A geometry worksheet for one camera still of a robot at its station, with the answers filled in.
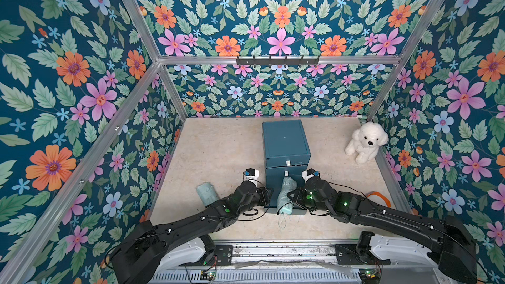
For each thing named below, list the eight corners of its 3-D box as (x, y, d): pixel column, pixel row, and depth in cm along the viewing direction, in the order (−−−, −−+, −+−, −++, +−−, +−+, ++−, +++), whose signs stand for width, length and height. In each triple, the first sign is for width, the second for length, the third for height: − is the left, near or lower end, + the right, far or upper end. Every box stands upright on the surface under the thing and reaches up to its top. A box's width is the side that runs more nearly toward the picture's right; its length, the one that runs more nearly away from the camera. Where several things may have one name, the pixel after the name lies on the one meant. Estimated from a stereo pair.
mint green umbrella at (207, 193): (205, 207, 87) (203, 204, 85) (197, 189, 93) (195, 186, 90) (219, 198, 90) (218, 195, 87) (210, 182, 95) (208, 179, 92)
